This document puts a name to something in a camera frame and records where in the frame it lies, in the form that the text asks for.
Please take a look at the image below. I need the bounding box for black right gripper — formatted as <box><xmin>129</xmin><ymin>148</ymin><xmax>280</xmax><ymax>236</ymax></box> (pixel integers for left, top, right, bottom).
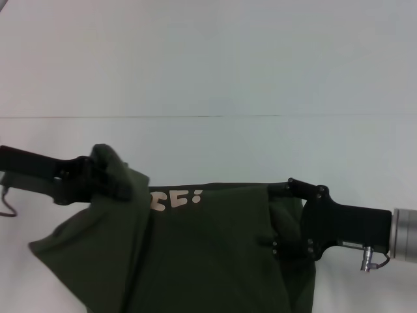
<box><xmin>259</xmin><ymin>177</ymin><xmax>392</xmax><ymax>261</ymax></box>

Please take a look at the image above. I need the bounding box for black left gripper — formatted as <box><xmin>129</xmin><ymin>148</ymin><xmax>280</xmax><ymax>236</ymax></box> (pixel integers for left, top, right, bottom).
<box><xmin>0</xmin><ymin>145</ymin><xmax>132</xmax><ymax>206</ymax></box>

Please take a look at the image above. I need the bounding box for silver cable plug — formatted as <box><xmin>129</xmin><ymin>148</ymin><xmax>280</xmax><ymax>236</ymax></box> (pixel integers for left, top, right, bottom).
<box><xmin>360</xmin><ymin>246</ymin><xmax>376</xmax><ymax>272</ymax></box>

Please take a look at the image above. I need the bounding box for dark green shirt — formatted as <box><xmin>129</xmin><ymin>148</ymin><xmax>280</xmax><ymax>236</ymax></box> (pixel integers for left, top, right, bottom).
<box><xmin>27</xmin><ymin>143</ymin><xmax>319</xmax><ymax>313</ymax></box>

